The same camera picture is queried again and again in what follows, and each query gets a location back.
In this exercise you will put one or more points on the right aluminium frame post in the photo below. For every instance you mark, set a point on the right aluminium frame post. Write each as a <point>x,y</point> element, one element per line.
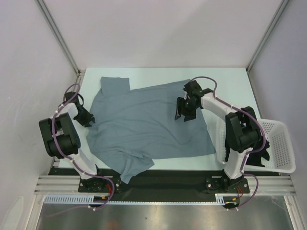
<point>268,33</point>

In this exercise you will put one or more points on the aluminium front rail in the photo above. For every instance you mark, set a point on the aluminium front rail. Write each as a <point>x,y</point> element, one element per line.
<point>268,184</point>

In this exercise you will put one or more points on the white slotted cable duct right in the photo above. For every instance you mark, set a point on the white slotted cable duct right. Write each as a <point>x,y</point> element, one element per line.
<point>227,199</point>

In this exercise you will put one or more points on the black t shirt in basket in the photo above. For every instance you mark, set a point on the black t shirt in basket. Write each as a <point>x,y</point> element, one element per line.
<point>254,158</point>

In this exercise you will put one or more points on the light blue t shirt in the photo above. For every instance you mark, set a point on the light blue t shirt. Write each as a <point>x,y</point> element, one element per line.
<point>133,128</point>

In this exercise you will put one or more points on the white slotted cable duct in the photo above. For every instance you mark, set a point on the white slotted cable duct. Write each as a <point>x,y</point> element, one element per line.
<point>227,199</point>
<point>76,199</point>

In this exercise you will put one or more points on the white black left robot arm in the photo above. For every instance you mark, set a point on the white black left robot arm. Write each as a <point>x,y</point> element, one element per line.
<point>62,141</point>

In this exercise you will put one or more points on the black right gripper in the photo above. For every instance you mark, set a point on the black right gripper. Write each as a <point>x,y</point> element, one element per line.
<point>186,108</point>

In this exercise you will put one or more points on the white perforated plastic basket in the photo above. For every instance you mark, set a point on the white perforated plastic basket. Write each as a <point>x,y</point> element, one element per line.
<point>282,158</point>

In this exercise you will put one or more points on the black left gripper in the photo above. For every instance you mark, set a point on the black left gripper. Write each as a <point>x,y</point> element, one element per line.
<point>85,122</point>

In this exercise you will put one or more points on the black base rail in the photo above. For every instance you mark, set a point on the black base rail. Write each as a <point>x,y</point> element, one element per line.
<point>164,186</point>

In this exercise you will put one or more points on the aluminium frame post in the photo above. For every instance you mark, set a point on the aluminium frame post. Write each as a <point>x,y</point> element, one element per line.
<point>59,38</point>
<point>268,33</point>

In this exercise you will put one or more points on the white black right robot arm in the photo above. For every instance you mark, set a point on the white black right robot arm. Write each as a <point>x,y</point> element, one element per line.
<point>244,134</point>

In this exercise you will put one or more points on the left aluminium frame post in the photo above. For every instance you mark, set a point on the left aluminium frame post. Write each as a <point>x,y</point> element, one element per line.
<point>59,38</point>

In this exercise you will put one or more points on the white slotted cable duct left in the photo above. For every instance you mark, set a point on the white slotted cable duct left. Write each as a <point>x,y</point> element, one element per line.
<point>76,199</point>

